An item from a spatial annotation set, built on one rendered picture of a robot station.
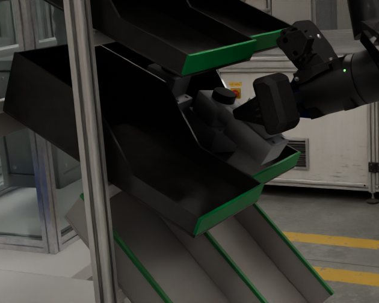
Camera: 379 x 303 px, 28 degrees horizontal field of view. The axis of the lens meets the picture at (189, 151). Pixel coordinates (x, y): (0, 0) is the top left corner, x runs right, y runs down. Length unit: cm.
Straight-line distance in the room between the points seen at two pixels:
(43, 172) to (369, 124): 319
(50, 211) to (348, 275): 225
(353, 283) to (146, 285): 283
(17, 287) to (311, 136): 340
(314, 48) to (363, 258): 310
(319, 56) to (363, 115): 381
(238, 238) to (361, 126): 365
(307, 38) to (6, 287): 95
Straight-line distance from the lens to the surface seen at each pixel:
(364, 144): 467
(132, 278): 83
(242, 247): 103
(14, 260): 171
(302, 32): 81
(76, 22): 75
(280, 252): 104
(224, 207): 78
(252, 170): 94
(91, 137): 76
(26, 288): 155
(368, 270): 375
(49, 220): 168
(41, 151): 164
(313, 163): 479
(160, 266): 89
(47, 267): 164
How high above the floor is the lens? 144
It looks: 13 degrees down
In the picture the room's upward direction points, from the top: 4 degrees counter-clockwise
